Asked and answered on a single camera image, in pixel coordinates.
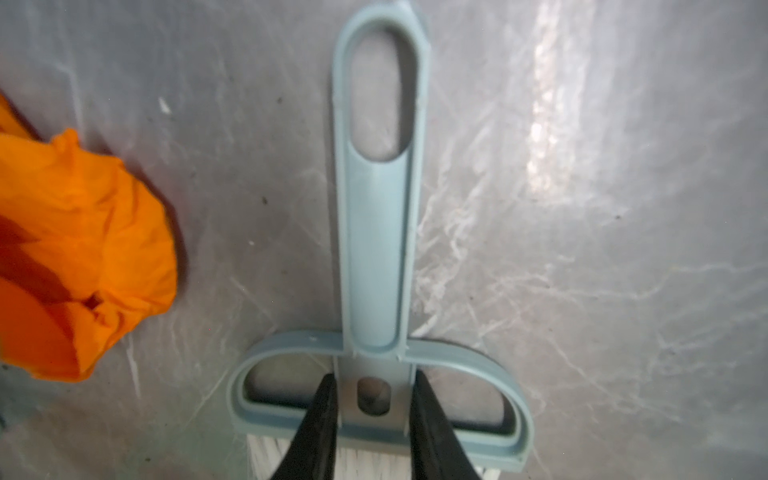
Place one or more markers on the grey-blue hand brush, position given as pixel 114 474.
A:
pixel 373 358

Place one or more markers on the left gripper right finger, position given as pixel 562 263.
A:
pixel 436 452

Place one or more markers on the large crumpled orange paper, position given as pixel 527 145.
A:
pixel 87 253

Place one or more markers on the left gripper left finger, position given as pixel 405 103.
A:
pixel 312 451

